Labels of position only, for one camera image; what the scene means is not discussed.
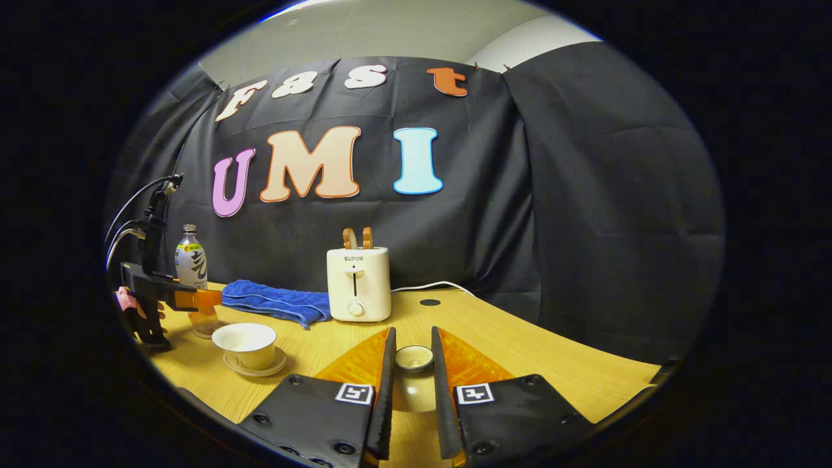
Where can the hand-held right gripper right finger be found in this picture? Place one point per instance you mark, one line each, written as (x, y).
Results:
(442, 390)

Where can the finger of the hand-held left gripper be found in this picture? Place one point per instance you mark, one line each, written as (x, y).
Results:
(195, 299)

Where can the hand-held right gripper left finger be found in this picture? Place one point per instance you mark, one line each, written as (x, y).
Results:
(387, 390)

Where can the cream teacup lid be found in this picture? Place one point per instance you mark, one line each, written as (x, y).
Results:
(414, 390)

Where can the clear plastic water bottle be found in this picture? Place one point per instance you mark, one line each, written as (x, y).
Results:
(192, 263)

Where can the cream porcelain teacup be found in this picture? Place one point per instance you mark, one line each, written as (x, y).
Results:
(250, 351)

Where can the blue folded towel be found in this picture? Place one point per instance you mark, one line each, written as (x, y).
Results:
(273, 302)

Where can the black table grommet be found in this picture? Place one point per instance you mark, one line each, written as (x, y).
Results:
(429, 302)

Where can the cream toaster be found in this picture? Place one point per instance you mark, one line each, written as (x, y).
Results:
(359, 286)

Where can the toast bread slice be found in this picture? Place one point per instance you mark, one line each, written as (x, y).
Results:
(350, 238)
(367, 238)

